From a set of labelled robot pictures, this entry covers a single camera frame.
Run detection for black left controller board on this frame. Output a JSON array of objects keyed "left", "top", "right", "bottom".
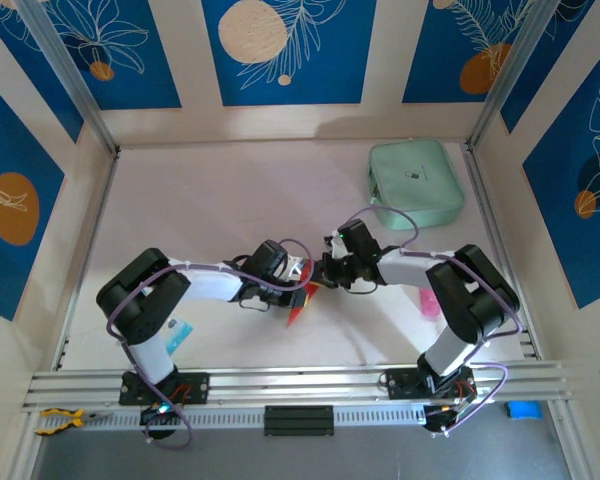
[{"left": 139, "top": 402, "right": 182, "bottom": 427}]

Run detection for aluminium table side rail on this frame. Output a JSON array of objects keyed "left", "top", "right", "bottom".
[
  {"left": 462, "top": 142, "right": 540, "bottom": 360},
  {"left": 53, "top": 147, "right": 120, "bottom": 372}
]

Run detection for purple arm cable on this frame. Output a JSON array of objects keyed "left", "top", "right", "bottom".
[
  {"left": 347, "top": 205, "right": 524, "bottom": 436},
  {"left": 105, "top": 237, "right": 314, "bottom": 450}
]

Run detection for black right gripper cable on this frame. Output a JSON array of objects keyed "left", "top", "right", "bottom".
[{"left": 347, "top": 279, "right": 381, "bottom": 297}]

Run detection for black right controller board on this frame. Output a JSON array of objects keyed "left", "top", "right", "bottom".
[{"left": 423, "top": 399, "right": 476, "bottom": 437}]

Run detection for blue sponge block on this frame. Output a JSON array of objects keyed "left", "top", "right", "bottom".
[{"left": 504, "top": 399, "right": 544, "bottom": 422}]

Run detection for black ribbed bracket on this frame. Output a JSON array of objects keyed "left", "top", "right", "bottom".
[{"left": 263, "top": 405, "right": 335, "bottom": 437}]

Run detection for yellow handled pliers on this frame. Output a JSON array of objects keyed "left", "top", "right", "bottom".
[{"left": 34, "top": 407, "right": 114, "bottom": 435}]

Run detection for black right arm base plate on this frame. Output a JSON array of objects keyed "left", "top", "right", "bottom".
[{"left": 385, "top": 366, "right": 476, "bottom": 401}]

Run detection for aluminium corner post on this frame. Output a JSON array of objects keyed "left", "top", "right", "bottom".
[
  {"left": 467, "top": 0, "right": 566, "bottom": 151},
  {"left": 15, "top": 0, "right": 120, "bottom": 154}
]

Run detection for black electronics with wires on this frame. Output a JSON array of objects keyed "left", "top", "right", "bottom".
[{"left": 22, "top": 358, "right": 574, "bottom": 414}]

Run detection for slotted grey cable duct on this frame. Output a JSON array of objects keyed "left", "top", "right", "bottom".
[{"left": 22, "top": 402, "right": 431, "bottom": 434}]

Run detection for mint green zip pouch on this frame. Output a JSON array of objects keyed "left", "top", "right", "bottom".
[{"left": 368, "top": 138, "right": 466, "bottom": 232}]

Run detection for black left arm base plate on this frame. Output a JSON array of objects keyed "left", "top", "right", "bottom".
[{"left": 118, "top": 370, "right": 211, "bottom": 406}]

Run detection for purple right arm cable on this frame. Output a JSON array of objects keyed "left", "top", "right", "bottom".
[{"left": 347, "top": 205, "right": 524, "bottom": 436}]

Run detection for blue white plastic packet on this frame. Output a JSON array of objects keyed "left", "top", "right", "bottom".
[{"left": 165, "top": 317, "right": 195, "bottom": 354}]

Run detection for red square paper sheet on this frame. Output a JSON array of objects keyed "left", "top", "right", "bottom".
[{"left": 285, "top": 258, "right": 316, "bottom": 330}]

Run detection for black controller board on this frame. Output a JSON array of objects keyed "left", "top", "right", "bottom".
[
  {"left": 423, "top": 399, "right": 476, "bottom": 437},
  {"left": 139, "top": 402, "right": 182, "bottom": 427}
]

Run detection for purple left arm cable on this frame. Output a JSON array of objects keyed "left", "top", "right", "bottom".
[{"left": 105, "top": 237, "right": 314, "bottom": 450}]

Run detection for pink plastic packet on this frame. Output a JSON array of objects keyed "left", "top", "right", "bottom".
[{"left": 418, "top": 287, "right": 441, "bottom": 319}]

